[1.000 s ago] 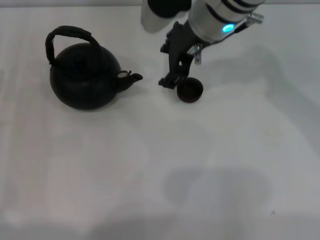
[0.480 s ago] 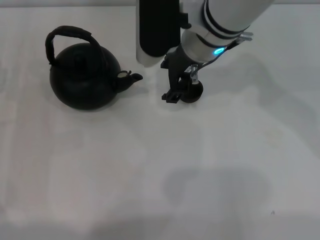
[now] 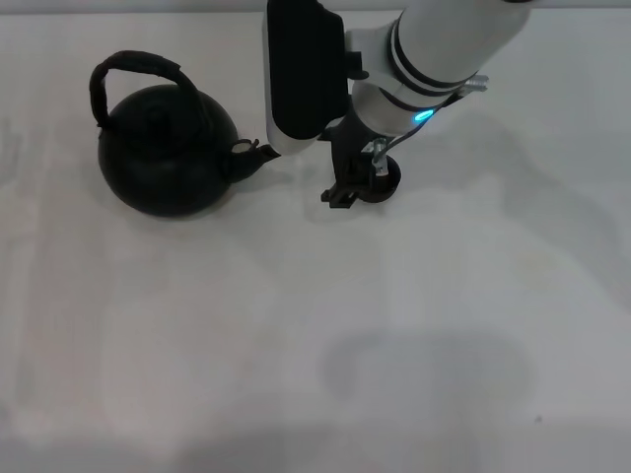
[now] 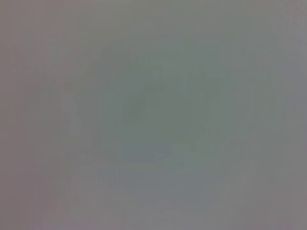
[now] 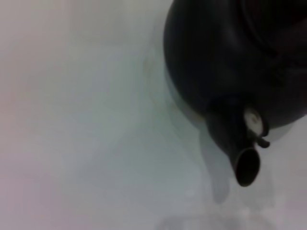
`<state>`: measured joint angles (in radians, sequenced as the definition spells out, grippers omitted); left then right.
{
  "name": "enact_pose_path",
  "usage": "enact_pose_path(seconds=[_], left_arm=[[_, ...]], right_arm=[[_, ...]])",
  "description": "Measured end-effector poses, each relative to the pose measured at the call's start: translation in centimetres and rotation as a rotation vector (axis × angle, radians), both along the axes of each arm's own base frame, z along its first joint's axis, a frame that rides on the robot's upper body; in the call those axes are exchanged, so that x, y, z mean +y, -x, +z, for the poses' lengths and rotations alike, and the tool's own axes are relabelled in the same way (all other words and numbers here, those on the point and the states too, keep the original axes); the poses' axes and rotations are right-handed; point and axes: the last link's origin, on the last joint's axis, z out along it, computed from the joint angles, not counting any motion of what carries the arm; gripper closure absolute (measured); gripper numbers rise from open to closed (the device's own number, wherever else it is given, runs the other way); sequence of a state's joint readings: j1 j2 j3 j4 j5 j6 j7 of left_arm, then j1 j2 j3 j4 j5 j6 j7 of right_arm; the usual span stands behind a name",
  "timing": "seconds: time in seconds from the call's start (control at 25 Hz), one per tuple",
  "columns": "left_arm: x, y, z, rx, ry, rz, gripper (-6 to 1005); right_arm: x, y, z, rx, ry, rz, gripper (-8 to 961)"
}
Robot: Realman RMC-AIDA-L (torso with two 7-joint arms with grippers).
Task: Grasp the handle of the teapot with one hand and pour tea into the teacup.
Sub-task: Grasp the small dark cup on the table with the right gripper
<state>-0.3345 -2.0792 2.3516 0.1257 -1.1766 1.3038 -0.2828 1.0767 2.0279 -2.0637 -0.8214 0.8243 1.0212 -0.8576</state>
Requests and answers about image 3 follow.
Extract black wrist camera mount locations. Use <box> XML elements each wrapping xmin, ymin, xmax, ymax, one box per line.
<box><xmin>317</xmin><ymin>113</ymin><xmax>391</xmax><ymax>211</ymax></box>

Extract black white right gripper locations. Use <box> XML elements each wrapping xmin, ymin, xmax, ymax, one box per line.
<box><xmin>263</xmin><ymin>0</ymin><xmax>347</xmax><ymax>158</ymax></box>

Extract black camera cable silver plugs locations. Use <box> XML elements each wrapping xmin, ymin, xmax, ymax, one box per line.
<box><xmin>371</xmin><ymin>73</ymin><xmax>490</xmax><ymax>174</ymax></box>

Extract dark small teacup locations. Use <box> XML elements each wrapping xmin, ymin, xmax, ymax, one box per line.
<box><xmin>361</xmin><ymin>154</ymin><xmax>403</xmax><ymax>206</ymax></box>

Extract black round teapot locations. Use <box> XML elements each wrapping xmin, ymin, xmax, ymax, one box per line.
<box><xmin>88</xmin><ymin>48</ymin><xmax>283</xmax><ymax>219</ymax></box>

